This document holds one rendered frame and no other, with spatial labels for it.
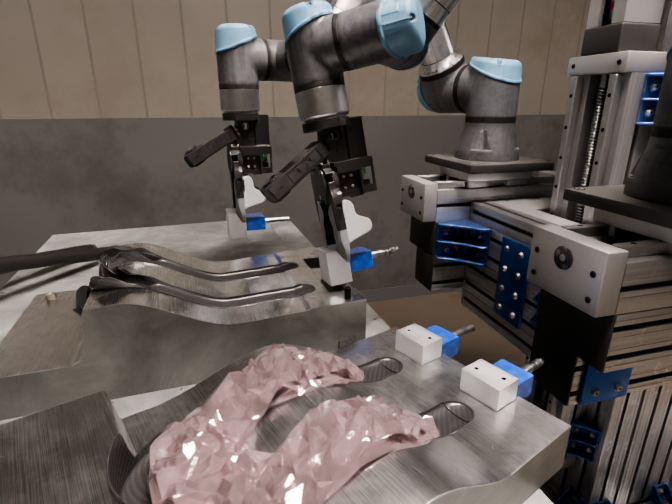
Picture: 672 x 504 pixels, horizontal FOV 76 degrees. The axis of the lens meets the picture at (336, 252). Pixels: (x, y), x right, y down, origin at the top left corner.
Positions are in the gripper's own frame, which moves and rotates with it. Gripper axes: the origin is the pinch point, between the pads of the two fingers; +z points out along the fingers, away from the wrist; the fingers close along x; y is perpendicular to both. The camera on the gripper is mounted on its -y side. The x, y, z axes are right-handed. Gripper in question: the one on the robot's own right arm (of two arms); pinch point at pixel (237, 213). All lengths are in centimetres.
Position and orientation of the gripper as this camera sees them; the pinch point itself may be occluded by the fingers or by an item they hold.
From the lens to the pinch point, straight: 93.4
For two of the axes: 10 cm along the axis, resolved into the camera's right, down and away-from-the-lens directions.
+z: 0.0, 9.4, 3.3
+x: -3.2, -3.1, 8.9
